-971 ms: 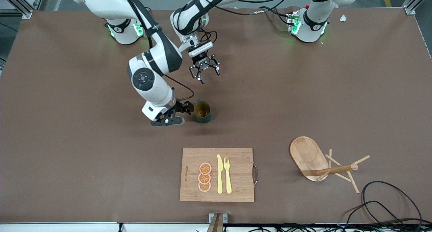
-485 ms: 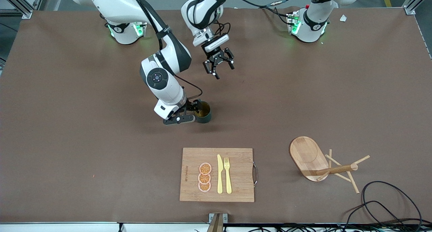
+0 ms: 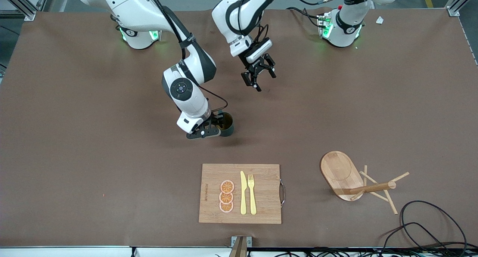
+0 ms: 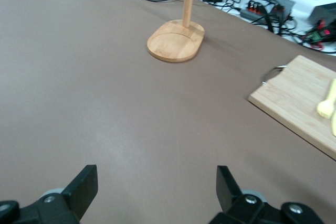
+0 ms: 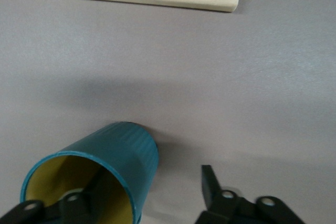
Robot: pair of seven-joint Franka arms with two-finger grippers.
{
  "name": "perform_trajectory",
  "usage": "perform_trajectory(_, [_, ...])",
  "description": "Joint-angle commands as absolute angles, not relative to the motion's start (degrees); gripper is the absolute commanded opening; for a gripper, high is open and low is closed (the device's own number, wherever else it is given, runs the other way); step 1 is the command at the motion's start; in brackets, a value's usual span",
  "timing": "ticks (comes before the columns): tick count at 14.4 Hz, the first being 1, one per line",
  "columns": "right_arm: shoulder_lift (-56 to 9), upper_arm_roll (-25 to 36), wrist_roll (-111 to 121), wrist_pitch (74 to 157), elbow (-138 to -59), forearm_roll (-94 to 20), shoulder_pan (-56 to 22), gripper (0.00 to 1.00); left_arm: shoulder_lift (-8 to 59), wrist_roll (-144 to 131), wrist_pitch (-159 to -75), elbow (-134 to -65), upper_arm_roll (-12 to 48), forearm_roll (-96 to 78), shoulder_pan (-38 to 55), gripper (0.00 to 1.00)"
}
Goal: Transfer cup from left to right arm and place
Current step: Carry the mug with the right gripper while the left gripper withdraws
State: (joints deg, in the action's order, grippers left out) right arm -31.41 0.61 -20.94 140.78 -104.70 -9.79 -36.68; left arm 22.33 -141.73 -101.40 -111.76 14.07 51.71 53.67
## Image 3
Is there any dark green cup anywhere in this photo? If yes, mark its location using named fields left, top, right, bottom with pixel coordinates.
left=217, top=112, right=235, bottom=137

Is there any yellow plastic knife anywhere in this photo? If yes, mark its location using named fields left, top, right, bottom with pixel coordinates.
left=240, top=171, right=247, bottom=215

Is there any yellow plastic fork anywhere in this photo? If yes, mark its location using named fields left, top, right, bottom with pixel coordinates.
left=248, top=174, right=257, bottom=215

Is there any brown bar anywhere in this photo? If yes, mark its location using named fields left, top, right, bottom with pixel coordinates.
left=229, top=238, right=248, bottom=257

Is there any wooden mug tree rack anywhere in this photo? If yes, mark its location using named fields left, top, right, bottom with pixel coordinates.
left=320, top=151, right=410, bottom=215

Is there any black cable at arm base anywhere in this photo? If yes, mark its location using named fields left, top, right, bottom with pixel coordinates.
left=286, top=7, right=322, bottom=28

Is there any bamboo cutting board with handle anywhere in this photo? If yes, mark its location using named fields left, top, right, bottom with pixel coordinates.
left=199, top=164, right=286, bottom=225

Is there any aluminium frame profile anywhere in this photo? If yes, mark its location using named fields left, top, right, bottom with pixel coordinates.
left=0, top=0, right=38, bottom=21
left=446, top=0, right=478, bottom=17

